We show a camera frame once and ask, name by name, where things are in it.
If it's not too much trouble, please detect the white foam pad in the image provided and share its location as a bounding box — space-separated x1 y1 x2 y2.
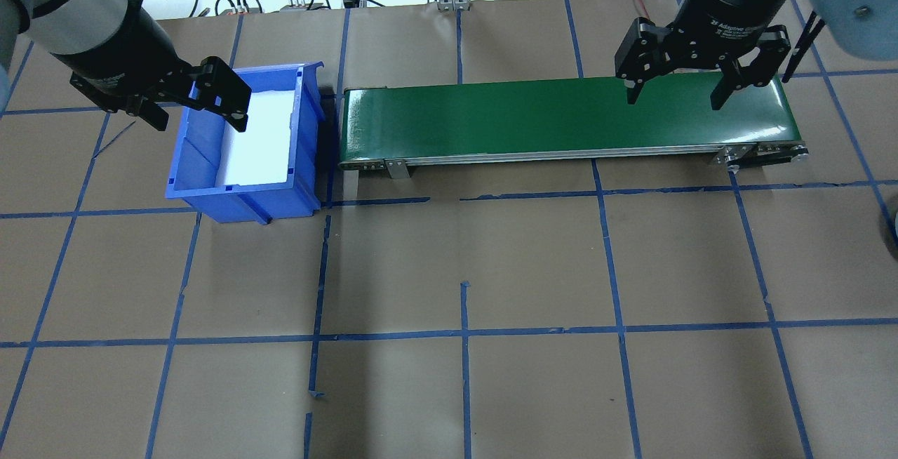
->
216 89 297 187

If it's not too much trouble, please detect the blue plastic storage bin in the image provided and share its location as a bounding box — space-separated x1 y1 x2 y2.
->
165 61 327 226

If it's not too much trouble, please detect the green conveyor belt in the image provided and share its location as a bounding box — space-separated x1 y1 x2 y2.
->
337 74 810 180

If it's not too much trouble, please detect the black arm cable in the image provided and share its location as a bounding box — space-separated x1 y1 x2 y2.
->
782 10 827 84

